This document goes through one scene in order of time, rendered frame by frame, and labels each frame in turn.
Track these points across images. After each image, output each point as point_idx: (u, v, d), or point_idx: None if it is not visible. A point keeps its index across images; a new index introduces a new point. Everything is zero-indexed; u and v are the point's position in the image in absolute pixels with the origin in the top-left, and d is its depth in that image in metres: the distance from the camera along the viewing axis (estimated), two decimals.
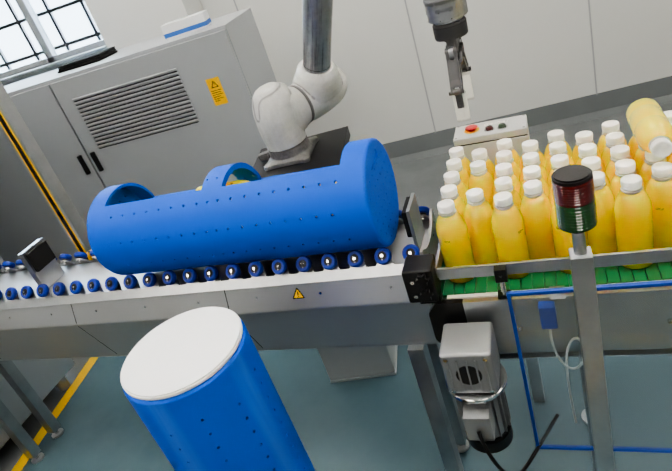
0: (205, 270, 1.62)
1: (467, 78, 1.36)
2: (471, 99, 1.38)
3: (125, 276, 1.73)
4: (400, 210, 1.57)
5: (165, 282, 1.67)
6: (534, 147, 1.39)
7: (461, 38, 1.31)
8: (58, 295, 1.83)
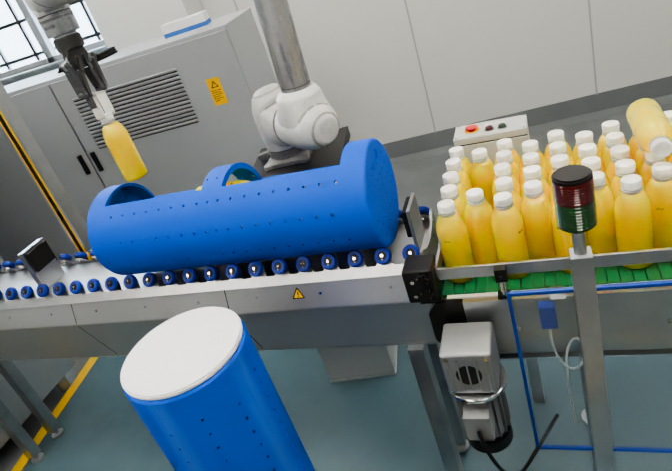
0: (205, 270, 1.62)
1: (107, 95, 1.61)
2: (113, 113, 1.62)
3: (125, 276, 1.73)
4: (400, 210, 1.57)
5: (165, 282, 1.67)
6: (534, 147, 1.39)
7: (96, 57, 1.59)
8: (58, 295, 1.83)
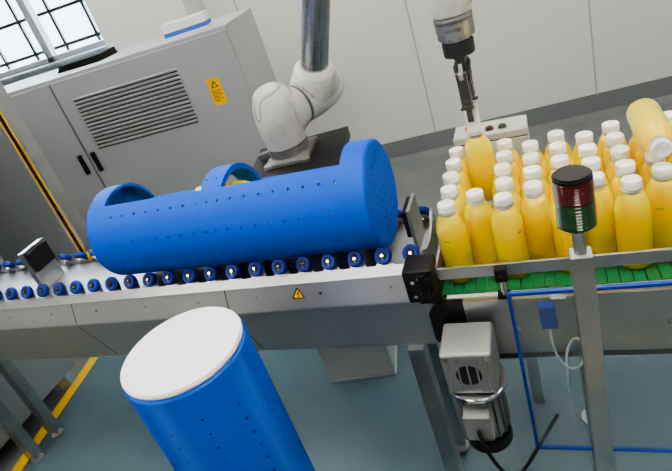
0: (205, 270, 1.62)
1: (474, 106, 1.43)
2: None
3: (125, 276, 1.73)
4: (400, 210, 1.57)
5: (165, 282, 1.66)
6: (534, 147, 1.39)
7: None
8: (58, 295, 1.83)
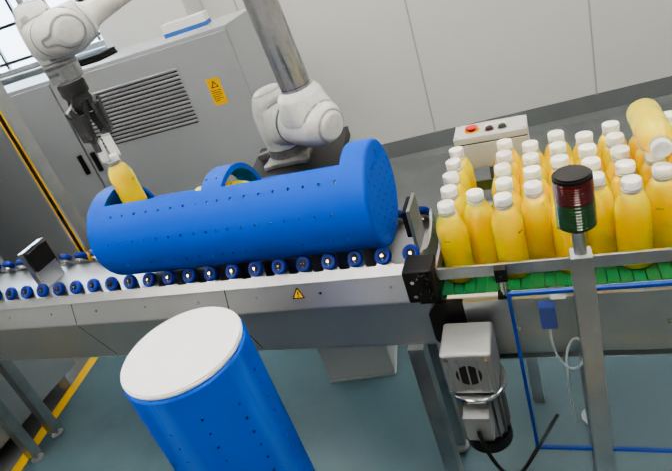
0: (205, 270, 1.62)
1: (112, 137, 1.61)
2: (118, 155, 1.63)
3: (125, 276, 1.73)
4: (400, 210, 1.57)
5: (165, 282, 1.66)
6: (534, 147, 1.39)
7: (101, 100, 1.59)
8: (58, 295, 1.83)
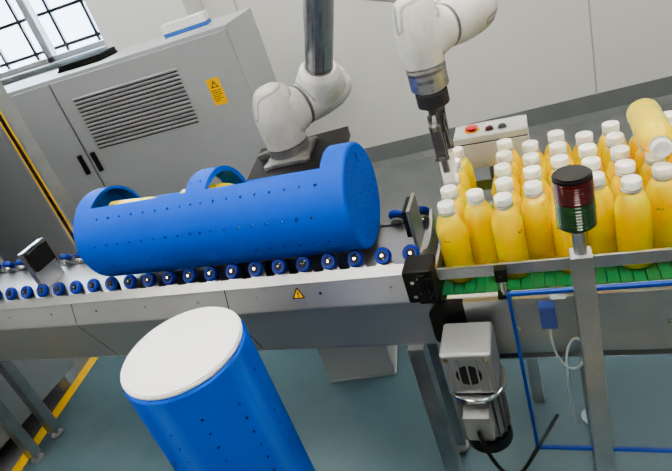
0: (210, 278, 1.61)
1: (450, 154, 1.39)
2: None
3: (127, 288, 1.72)
4: (398, 210, 1.57)
5: (171, 275, 1.66)
6: (534, 147, 1.39)
7: None
8: (58, 295, 1.83)
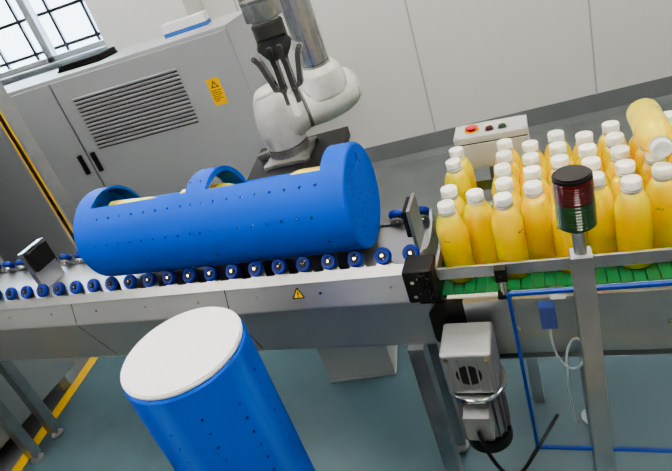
0: (209, 278, 1.61)
1: (298, 96, 1.34)
2: (299, 117, 1.37)
3: (127, 287, 1.72)
4: (398, 210, 1.57)
5: (171, 275, 1.66)
6: (534, 147, 1.39)
7: (300, 50, 1.28)
8: (58, 295, 1.83)
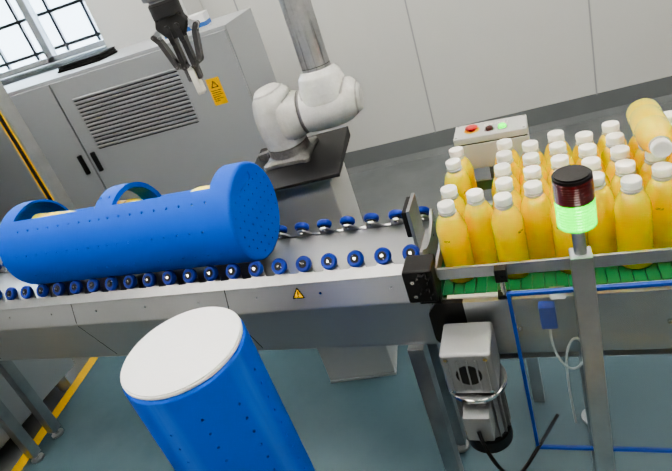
0: (213, 270, 1.61)
1: (199, 73, 1.41)
2: (202, 93, 1.43)
3: (133, 279, 1.71)
4: (398, 210, 1.57)
5: (164, 274, 1.67)
6: (534, 147, 1.39)
7: (196, 28, 1.35)
8: (53, 289, 1.84)
